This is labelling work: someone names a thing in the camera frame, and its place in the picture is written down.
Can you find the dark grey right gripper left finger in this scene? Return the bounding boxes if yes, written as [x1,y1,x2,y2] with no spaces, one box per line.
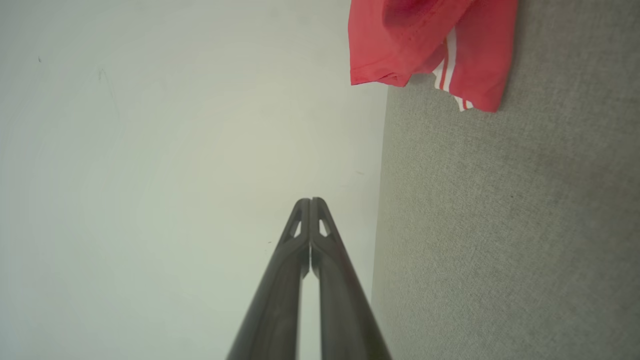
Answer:
[226,198,312,360]

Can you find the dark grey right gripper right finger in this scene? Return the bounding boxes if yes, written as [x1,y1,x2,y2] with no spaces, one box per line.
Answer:
[309,197,393,360]

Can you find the red shorts with white stripes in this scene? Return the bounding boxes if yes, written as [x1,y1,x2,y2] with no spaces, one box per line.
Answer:
[348,0,519,113]

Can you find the grey fabric sofa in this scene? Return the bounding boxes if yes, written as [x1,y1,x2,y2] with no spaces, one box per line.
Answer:
[371,0,640,360]

